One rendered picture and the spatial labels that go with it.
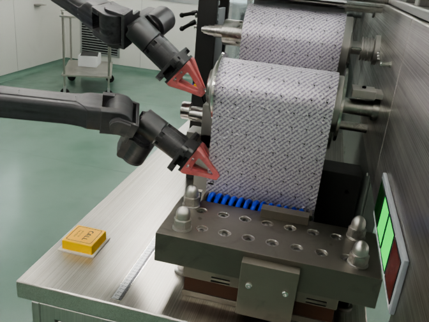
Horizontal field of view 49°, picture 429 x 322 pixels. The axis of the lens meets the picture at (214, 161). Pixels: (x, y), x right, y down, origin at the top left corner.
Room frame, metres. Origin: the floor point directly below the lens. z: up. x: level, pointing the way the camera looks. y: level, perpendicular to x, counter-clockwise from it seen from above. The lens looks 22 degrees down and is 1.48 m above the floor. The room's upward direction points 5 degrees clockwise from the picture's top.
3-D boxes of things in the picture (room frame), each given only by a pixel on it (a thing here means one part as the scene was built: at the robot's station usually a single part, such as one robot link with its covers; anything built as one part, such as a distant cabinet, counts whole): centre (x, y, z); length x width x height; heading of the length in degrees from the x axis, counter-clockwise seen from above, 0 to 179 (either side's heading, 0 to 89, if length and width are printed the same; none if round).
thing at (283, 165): (0.91, -0.10, 1.11); 0.23 x 0.01 x 0.18; 78
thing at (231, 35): (1.24, -0.02, 1.33); 0.06 x 0.06 x 0.06; 78
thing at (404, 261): (0.55, -0.23, 1.18); 0.25 x 0.01 x 0.07; 168
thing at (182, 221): (0.77, 0.05, 1.05); 0.04 x 0.04 x 0.04
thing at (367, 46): (1.18, -0.33, 1.33); 0.07 x 0.07 x 0.07; 78
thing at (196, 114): (1.04, 0.04, 1.05); 0.06 x 0.05 x 0.31; 78
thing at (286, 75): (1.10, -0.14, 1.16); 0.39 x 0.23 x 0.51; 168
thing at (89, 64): (5.59, 1.59, 0.51); 0.91 x 0.58 x 1.02; 12
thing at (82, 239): (0.88, 0.27, 0.91); 0.07 x 0.07 x 0.02; 78
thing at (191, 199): (0.87, 0.04, 1.05); 0.04 x 0.04 x 0.04
